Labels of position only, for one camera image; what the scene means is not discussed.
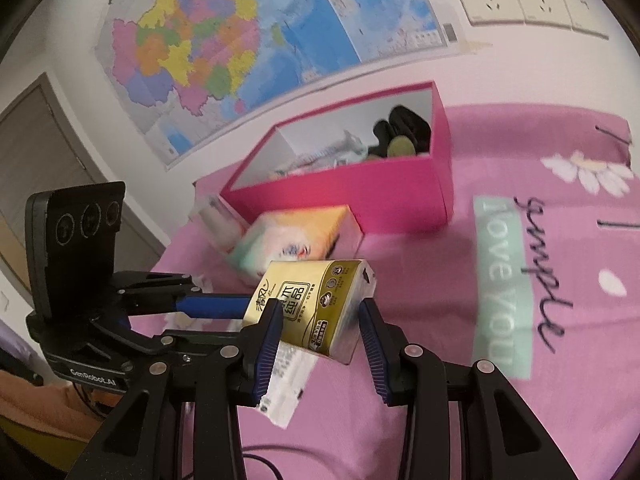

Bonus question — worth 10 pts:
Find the pink printed bed sheet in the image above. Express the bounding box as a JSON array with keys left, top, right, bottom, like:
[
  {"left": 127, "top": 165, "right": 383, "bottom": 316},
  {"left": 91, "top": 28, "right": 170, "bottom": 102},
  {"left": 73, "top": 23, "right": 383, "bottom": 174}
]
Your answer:
[{"left": 145, "top": 104, "right": 640, "bottom": 480}]

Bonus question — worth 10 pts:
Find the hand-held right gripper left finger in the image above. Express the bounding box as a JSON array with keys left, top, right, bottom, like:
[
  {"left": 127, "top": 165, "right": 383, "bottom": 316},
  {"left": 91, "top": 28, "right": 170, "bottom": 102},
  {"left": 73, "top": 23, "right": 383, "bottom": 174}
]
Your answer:
[{"left": 64, "top": 298, "right": 285, "bottom": 480}]

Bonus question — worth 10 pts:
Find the clear white plastic packet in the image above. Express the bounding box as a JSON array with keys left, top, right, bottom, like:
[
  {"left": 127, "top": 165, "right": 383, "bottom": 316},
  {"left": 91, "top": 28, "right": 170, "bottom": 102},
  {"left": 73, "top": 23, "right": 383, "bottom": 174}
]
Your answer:
[{"left": 270, "top": 130, "right": 374, "bottom": 179}]

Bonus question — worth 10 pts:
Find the pink cardboard box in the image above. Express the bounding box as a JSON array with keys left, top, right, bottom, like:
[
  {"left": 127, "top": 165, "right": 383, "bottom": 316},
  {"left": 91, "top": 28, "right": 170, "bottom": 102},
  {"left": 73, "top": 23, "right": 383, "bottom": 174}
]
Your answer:
[{"left": 220, "top": 80, "right": 454, "bottom": 236}]

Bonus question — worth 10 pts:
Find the grey door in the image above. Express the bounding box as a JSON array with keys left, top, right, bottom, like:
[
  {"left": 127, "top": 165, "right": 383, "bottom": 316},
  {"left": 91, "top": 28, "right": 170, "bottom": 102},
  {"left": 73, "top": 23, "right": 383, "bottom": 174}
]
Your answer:
[{"left": 0, "top": 72, "right": 169, "bottom": 302}]

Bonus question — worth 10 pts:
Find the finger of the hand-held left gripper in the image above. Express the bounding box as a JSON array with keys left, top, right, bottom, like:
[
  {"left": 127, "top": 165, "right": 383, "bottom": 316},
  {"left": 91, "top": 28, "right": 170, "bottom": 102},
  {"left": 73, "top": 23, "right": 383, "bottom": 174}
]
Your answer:
[
  {"left": 127, "top": 327, "right": 247, "bottom": 362},
  {"left": 114, "top": 270, "right": 257, "bottom": 322}
]

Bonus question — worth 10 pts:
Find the person's left forearm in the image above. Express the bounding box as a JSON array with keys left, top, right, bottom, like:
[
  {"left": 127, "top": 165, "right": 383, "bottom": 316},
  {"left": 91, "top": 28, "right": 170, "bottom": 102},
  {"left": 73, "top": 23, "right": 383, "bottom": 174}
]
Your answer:
[{"left": 0, "top": 374, "right": 124, "bottom": 444}]

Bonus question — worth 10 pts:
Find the white soft pack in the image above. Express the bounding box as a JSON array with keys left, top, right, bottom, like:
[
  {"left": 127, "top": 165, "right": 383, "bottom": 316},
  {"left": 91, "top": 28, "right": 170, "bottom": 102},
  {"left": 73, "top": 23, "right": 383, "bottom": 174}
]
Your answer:
[{"left": 192, "top": 195, "right": 252, "bottom": 257}]

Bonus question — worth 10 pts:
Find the pastel tissue pack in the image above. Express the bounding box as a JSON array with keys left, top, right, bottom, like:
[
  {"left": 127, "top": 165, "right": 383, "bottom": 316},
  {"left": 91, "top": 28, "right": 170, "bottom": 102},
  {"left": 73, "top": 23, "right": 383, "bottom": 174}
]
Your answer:
[{"left": 225, "top": 205, "right": 352, "bottom": 282}]

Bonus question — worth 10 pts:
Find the black cloth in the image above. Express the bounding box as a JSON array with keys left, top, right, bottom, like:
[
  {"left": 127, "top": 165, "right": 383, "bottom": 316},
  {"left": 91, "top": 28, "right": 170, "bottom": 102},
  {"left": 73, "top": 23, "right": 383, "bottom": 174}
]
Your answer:
[{"left": 372, "top": 104, "right": 432, "bottom": 159}]

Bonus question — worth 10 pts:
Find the wall map poster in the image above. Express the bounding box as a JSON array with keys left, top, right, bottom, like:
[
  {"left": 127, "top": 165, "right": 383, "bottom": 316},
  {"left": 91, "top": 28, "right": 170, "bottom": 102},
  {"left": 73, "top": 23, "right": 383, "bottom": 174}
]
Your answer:
[{"left": 92, "top": 0, "right": 472, "bottom": 169}]

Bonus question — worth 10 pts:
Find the black cable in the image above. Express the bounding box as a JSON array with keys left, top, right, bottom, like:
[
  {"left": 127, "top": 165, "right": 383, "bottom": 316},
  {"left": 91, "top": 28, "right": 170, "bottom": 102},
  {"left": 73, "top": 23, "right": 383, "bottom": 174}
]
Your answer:
[{"left": 240, "top": 452, "right": 284, "bottom": 480}]

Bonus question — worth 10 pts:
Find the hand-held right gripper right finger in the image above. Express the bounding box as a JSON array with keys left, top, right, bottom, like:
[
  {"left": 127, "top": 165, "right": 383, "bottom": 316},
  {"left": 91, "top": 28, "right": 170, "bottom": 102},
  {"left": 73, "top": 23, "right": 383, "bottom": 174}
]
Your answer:
[{"left": 356, "top": 298, "right": 596, "bottom": 480}]

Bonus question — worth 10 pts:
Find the gold tissue pack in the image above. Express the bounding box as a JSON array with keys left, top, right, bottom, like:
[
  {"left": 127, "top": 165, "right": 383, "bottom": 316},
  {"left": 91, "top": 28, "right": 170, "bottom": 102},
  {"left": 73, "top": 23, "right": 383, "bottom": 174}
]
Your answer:
[{"left": 250, "top": 258, "right": 377, "bottom": 366}]

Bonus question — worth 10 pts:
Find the white printed tissue packet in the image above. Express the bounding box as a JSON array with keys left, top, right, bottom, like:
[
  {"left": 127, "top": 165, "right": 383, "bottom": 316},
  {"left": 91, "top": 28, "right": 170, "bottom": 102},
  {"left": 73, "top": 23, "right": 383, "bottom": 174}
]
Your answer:
[{"left": 253, "top": 342, "right": 317, "bottom": 430}]

